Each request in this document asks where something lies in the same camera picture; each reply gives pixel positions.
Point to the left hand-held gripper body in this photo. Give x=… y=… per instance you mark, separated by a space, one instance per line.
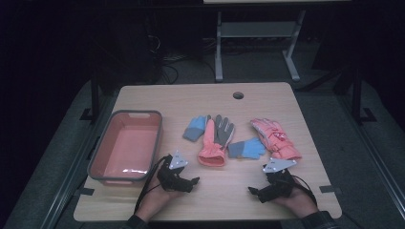
x=172 y=179

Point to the black post with foot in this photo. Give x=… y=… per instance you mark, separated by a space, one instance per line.
x=357 y=95
x=94 y=95

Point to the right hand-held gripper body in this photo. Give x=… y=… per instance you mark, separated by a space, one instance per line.
x=281 y=184

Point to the person's left hand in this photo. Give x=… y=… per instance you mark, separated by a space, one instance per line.
x=156 y=200

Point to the pink glove with grey palm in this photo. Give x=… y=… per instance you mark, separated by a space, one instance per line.
x=211 y=149

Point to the black tape strip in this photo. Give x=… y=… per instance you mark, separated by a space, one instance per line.
x=329 y=189
x=84 y=191

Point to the blue and grey glove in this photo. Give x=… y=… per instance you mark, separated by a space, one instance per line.
x=195 y=128
x=248 y=149

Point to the person's right hand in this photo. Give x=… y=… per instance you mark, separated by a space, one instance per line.
x=297 y=200

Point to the pink patterned ski glove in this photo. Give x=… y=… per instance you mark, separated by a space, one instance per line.
x=275 y=138

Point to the pink basin with grey rim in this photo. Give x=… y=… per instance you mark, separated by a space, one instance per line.
x=127 y=149

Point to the grey metal stand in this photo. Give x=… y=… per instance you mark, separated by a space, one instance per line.
x=254 y=29

